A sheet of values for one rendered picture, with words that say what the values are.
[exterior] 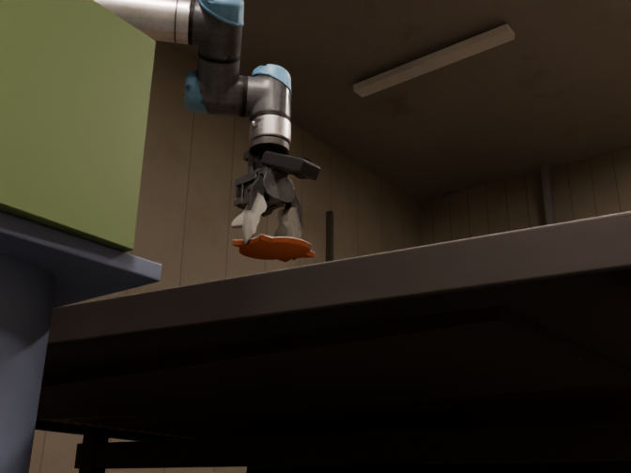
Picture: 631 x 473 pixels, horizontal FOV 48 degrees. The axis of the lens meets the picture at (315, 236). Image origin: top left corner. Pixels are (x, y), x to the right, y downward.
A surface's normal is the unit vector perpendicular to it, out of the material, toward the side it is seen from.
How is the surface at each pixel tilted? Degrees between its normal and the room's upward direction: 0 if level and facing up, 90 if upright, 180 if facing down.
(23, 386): 90
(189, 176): 90
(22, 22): 90
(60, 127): 90
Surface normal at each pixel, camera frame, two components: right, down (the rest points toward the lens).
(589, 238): -0.50, -0.31
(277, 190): 0.71, -0.25
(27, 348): 0.97, -0.08
